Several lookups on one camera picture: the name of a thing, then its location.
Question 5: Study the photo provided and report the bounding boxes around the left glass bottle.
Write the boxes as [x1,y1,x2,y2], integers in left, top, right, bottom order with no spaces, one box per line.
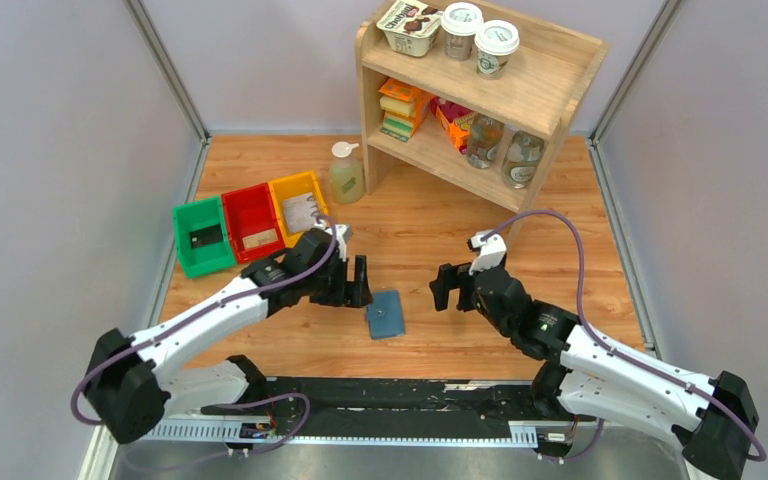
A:
[465,113,505,169]

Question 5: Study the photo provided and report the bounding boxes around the right paper coffee cup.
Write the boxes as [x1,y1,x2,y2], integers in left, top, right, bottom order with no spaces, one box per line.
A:
[474,20,520,80]

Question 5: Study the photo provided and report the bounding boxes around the printed card in yellow bin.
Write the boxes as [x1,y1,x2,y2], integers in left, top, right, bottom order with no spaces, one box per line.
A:
[281,192,319,234]

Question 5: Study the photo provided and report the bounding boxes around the orange snack box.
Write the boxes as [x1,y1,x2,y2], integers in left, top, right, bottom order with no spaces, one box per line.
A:
[431,97,477,155]

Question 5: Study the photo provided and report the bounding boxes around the wooden shelf unit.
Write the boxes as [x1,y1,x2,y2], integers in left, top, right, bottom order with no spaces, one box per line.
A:
[354,1,610,213]

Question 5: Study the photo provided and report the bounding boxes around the glass bottle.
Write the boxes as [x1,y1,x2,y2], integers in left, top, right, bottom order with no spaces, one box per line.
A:
[465,113,505,169]
[502,130,546,189]

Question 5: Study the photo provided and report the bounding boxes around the yellow plastic bin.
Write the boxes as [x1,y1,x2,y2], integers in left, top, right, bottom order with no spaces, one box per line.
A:
[267,170,327,247]

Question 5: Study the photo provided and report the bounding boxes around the right glass bottle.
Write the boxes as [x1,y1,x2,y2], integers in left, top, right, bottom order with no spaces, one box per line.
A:
[502,130,546,189]

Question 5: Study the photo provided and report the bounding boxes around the soap dispenser bottle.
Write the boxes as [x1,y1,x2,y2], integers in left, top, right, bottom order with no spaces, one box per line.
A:
[329,141,366,204]

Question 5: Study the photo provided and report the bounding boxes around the yogurt cup pack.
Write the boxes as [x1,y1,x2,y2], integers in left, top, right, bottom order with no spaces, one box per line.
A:
[376,0,443,57]

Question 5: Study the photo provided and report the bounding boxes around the tan card in red bin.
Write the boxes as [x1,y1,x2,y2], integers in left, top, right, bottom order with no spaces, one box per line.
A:
[242,228,279,250]

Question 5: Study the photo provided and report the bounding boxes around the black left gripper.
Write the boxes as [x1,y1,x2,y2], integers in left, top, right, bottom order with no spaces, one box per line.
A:
[303,253,373,307]

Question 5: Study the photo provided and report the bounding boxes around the black card in green bin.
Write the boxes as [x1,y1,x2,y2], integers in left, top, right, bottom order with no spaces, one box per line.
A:
[189,224,224,249]

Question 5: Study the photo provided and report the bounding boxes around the blue leather card holder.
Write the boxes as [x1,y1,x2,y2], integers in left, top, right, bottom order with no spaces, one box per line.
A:
[365,290,406,340]

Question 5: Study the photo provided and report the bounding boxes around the red plastic bin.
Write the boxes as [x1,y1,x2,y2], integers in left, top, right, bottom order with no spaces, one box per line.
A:
[220,183,285,264]

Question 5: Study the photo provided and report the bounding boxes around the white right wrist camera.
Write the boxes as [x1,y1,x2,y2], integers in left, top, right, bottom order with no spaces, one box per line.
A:
[468,230,507,276]

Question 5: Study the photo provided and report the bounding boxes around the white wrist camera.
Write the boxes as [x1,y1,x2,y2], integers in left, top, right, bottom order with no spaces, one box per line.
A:
[330,224,352,244]
[468,230,507,276]

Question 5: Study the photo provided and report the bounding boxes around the paper coffee cup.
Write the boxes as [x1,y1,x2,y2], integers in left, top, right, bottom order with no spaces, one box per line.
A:
[441,2,484,61]
[474,20,520,80]

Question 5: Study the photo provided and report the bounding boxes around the left paper coffee cup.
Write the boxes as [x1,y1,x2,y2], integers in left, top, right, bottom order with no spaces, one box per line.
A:
[441,2,484,61]

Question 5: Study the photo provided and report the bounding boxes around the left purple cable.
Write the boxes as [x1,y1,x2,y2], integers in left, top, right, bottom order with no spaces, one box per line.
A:
[69,213,340,458]

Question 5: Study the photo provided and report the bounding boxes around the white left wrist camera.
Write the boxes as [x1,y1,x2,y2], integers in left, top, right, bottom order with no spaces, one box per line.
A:
[330,224,352,244]

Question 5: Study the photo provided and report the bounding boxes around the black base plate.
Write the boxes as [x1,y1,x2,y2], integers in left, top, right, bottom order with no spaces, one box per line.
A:
[200,355,574,440]

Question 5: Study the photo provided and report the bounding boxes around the stack of sponges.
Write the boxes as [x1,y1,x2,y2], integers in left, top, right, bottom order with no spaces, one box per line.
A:
[379,78,434,142]

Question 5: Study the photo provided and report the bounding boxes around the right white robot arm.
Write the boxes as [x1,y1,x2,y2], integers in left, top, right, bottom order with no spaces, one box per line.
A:
[429,263,759,479]

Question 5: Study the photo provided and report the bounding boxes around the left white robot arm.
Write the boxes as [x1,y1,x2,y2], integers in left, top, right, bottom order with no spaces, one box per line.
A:
[73,224,372,445]

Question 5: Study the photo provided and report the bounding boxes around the green plastic bin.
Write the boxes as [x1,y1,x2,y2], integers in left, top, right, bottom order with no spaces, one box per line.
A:
[173,196,237,279]

